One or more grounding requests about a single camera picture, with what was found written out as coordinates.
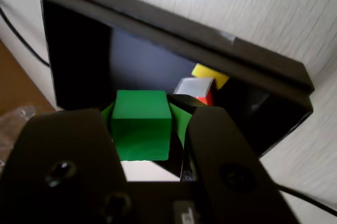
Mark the large brown cardboard box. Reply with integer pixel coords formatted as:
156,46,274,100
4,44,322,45
0,38,60,116

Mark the green wooden cube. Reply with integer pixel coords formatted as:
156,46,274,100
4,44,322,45
110,90,173,162

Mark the black cardboard box tray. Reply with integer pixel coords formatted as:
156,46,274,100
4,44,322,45
39,0,314,159

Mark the yellow wooden cube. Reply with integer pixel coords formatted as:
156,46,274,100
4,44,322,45
191,63,230,90

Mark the red and white carton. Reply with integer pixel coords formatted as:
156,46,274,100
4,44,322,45
173,77,215,106

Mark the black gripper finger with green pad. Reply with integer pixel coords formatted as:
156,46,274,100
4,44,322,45
167,93,301,224
0,102,137,224

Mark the long black power cable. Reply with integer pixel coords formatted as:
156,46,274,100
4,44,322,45
0,0,337,216

